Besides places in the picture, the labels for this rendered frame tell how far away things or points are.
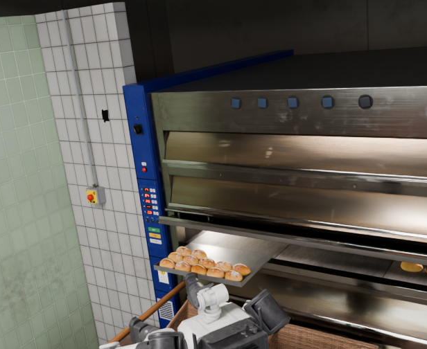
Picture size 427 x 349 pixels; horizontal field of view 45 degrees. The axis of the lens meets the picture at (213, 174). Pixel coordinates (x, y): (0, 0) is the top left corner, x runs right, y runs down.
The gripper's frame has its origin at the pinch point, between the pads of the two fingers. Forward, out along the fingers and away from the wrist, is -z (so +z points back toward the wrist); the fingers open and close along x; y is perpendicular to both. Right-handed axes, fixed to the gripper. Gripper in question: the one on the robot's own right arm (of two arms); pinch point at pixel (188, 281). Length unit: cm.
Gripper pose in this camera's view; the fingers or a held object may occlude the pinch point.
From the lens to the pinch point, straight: 269.7
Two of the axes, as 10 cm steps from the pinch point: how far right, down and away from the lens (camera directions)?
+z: 3.8, 2.2, -9.0
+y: -9.2, 2.1, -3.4
